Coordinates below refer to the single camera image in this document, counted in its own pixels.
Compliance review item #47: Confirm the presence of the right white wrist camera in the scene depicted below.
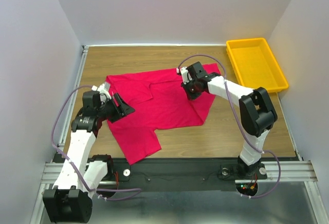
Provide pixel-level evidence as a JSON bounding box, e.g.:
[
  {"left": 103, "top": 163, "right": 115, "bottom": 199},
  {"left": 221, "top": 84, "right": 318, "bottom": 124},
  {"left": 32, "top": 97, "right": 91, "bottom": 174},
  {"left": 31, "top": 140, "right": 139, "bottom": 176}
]
[{"left": 176, "top": 67, "right": 192, "bottom": 84}]

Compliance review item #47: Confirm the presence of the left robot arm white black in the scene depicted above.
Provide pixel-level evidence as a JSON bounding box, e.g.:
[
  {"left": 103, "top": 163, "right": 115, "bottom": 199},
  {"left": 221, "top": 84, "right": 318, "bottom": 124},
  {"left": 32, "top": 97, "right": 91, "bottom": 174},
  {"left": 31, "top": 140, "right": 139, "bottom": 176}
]
[{"left": 43, "top": 87, "right": 135, "bottom": 223}]

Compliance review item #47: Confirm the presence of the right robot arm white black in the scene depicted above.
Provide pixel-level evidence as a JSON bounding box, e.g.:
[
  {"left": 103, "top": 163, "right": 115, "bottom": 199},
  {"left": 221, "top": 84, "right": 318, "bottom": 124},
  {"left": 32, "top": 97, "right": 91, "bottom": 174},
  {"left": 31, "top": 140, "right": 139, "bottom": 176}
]
[{"left": 176, "top": 62, "right": 278, "bottom": 176}]

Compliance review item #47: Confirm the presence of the left aluminium frame rail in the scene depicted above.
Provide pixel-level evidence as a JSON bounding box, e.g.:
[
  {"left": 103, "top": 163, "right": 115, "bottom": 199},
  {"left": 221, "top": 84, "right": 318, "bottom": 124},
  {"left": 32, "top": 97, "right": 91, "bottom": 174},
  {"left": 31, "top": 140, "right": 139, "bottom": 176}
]
[{"left": 58, "top": 45, "right": 89, "bottom": 151}]

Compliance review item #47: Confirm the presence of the yellow plastic bin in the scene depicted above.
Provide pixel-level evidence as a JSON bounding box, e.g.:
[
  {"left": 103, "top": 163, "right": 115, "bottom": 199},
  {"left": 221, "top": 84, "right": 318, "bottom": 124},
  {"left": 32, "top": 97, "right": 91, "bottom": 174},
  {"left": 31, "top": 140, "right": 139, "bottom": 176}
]
[{"left": 226, "top": 38, "right": 289, "bottom": 93}]

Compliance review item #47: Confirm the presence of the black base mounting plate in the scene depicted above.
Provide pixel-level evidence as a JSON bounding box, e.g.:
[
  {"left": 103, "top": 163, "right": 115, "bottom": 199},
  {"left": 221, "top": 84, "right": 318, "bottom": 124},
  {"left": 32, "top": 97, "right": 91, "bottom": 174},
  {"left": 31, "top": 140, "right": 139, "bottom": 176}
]
[{"left": 112, "top": 158, "right": 267, "bottom": 193}]

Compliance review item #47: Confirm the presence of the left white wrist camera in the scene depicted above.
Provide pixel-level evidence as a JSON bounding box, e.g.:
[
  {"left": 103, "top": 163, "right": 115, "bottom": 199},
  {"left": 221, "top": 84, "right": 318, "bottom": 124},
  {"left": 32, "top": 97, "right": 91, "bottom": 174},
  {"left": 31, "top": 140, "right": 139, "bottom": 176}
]
[{"left": 92, "top": 82, "right": 112, "bottom": 99}]

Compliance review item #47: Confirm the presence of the red polo t shirt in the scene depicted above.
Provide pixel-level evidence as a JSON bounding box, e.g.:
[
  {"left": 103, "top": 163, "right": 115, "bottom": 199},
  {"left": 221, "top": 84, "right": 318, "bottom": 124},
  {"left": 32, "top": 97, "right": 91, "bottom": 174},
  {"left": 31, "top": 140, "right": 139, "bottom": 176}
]
[{"left": 105, "top": 68, "right": 215, "bottom": 165}]

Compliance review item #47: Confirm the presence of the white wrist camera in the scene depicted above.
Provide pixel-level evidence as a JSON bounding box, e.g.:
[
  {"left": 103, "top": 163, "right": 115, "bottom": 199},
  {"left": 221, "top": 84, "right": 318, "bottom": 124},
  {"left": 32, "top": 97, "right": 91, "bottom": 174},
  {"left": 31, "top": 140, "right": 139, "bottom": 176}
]
[
  {"left": 176, "top": 67, "right": 192, "bottom": 84},
  {"left": 92, "top": 82, "right": 112, "bottom": 99}
]

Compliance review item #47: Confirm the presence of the aluminium frame rail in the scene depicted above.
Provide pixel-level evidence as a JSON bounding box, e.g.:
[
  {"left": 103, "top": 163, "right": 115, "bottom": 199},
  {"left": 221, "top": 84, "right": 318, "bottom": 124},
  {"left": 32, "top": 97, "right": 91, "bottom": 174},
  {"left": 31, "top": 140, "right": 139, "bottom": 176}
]
[
  {"left": 58, "top": 45, "right": 89, "bottom": 151},
  {"left": 41, "top": 161, "right": 318, "bottom": 184}
]

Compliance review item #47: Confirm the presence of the front aluminium frame rail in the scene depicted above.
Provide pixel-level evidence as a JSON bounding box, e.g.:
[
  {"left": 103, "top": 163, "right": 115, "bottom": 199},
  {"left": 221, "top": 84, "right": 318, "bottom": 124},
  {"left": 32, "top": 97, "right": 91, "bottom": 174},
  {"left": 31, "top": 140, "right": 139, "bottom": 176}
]
[{"left": 41, "top": 161, "right": 318, "bottom": 184}]

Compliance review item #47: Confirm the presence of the small electronics board with leds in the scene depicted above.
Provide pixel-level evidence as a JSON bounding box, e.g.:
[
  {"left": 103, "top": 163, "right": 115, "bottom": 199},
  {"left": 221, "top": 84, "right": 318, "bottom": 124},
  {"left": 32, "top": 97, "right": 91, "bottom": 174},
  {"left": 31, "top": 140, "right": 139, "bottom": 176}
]
[{"left": 236, "top": 183, "right": 258, "bottom": 196}]

